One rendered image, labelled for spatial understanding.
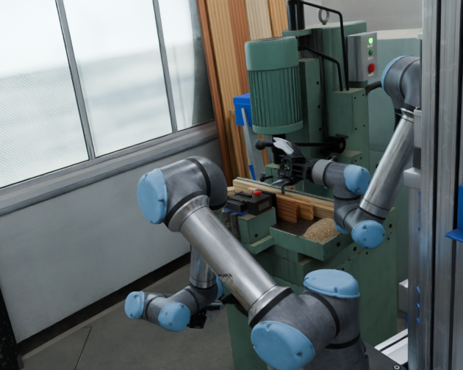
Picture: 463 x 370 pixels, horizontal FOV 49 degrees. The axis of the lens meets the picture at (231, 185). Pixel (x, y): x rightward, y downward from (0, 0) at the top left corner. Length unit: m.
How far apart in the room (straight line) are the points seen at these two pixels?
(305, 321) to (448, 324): 0.29
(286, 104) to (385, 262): 0.80
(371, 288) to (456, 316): 1.02
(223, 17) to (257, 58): 1.63
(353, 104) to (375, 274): 0.69
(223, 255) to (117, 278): 2.13
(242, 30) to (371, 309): 2.05
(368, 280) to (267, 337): 1.09
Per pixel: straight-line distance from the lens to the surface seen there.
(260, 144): 1.54
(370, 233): 1.31
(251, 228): 1.69
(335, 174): 1.41
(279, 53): 1.69
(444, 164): 1.00
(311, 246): 1.64
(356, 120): 1.84
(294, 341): 1.01
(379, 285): 2.16
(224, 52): 3.30
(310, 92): 1.83
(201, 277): 1.42
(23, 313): 2.94
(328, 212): 1.76
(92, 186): 2.93
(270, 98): 1.71
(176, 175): 1.15
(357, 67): 1.90
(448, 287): 1.10
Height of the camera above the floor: 1.62
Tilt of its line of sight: 19 degrees down
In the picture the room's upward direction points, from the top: 7 degrees counter-clockwise
